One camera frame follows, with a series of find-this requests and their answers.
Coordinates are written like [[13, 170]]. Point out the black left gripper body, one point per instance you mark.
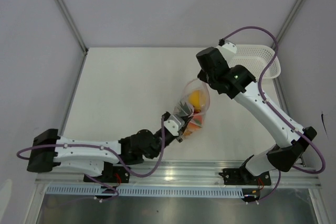
[[158, 136]]

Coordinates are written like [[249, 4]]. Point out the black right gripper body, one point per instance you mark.
[[204, 76]]

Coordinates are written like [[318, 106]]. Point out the clear pink-dotted zip bag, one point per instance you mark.
[[192, 107]]

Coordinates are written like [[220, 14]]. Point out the pink toy peach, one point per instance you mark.
[[197, 99], [195, 124]]

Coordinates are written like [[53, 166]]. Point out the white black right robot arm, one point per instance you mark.
[[239, 84]]

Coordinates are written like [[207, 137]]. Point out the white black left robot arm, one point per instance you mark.
[[96, 159]]

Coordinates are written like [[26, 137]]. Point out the white perforated plastic basket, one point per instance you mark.
[[255, 58]]

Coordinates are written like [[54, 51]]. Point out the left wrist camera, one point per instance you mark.
[[174, 124]]

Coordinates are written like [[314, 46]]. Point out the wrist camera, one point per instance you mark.
[[228, 48], [174, 124]]

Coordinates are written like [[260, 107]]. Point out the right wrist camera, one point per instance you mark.
[[228, 48]]

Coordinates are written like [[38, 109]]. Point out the aluminium mounting rail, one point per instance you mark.
[[188, 173]]

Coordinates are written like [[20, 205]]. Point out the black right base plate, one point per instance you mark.
[[238, 177]]

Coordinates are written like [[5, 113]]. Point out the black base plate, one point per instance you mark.
[[238, 177], [112, 174]]

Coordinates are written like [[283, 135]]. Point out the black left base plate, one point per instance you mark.
[[112, 174]]

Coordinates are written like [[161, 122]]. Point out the grey aluminium corner post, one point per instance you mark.
[[290, 18]]

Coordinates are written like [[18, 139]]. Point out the white slotted cable duct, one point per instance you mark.
[[143, 191]]

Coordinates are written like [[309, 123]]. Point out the left grey corner post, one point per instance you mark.
[[63, 8]]

